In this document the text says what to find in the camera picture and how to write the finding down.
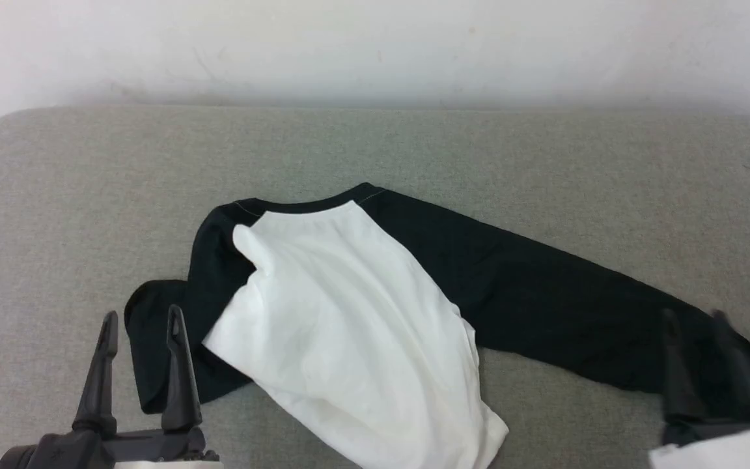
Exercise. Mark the black and white raglan shirt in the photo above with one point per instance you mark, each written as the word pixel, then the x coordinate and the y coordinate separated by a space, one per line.
pixel 362 326

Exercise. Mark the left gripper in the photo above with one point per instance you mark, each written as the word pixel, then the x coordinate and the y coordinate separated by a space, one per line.
pixel 121 453

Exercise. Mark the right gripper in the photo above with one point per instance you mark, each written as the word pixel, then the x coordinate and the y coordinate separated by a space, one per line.
pixel 720 449

